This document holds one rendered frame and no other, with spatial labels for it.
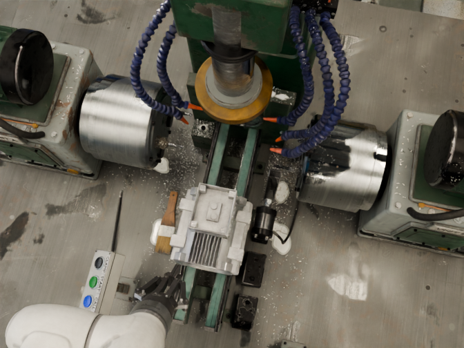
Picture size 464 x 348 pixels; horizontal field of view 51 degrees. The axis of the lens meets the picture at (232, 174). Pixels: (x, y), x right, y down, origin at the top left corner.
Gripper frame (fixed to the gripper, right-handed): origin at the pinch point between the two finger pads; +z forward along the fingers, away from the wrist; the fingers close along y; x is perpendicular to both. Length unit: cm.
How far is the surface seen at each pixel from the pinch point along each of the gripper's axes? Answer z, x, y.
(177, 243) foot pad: 6.8, -5.7, 1.8
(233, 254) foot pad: 7.0, -5.9, -13.2
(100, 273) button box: 1.1, 4.6, 19.5
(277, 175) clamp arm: 1.0, -30.7, -20.0
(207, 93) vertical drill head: 0.3, -46.3, -0.6
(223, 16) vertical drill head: -28, -62, -6
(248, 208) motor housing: 15.7, -16.4, -14.6
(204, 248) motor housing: 3.8, -7.3, -5.9
